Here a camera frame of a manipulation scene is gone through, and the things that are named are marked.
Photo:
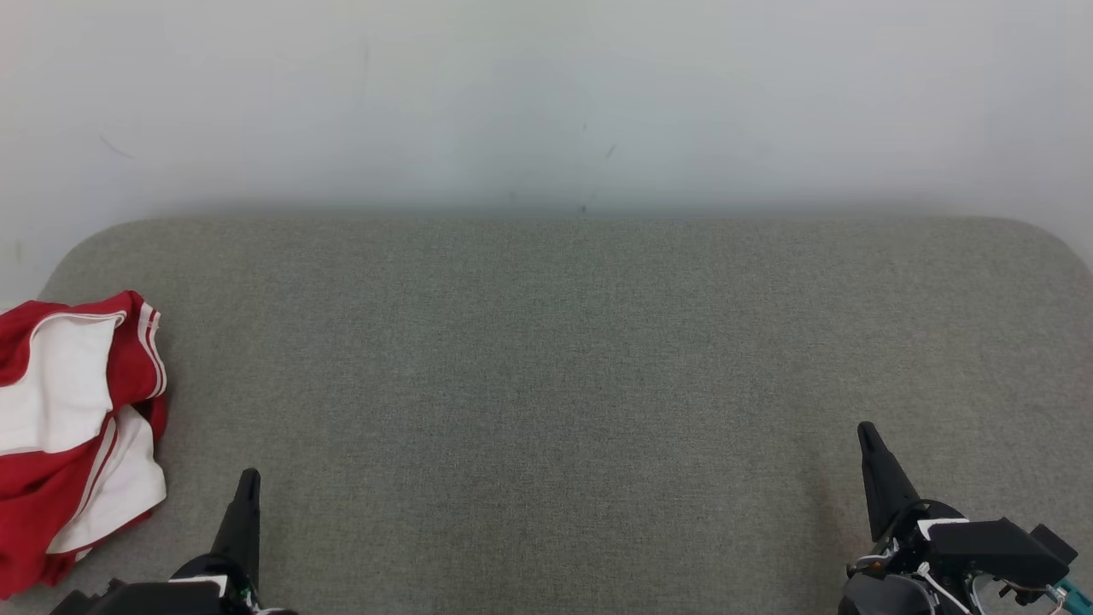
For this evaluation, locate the grey fabric sofa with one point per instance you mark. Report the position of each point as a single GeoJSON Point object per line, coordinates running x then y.
{"type": "Point", "coordinates": [555, 384]}

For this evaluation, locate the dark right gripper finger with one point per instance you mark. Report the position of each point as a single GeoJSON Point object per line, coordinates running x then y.
{"type": "Point", "coordinates": [884, 483]}

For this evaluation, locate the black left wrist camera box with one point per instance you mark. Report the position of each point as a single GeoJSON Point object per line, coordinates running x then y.
{"type": "Point", "coordinates": [137, 600]}

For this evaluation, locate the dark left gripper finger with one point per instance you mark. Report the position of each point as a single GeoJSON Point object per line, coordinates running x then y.
{"type": "Point", "coordinates": [242, 521]}

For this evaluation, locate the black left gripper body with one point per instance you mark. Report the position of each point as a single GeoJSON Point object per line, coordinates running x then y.
{"type": "Point", "coordinates": [213, 589]}

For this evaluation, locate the red white basketball jersey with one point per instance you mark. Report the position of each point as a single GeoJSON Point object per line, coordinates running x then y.
{"type": "Point", "coordinates": [60, 384]}

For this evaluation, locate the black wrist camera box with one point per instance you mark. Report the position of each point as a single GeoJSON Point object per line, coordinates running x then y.
{"type": "Point", "coordinates": [999, 547]}
{"type": "Point", "coordinates": [137, 600]}

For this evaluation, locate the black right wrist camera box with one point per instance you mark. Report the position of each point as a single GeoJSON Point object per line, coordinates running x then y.
{"type": "Point", "coordinates": [999, 547]}

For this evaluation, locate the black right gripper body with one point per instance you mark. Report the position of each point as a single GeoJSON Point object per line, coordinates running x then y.
{"type": "Point", "coordinates": [897, 581]}

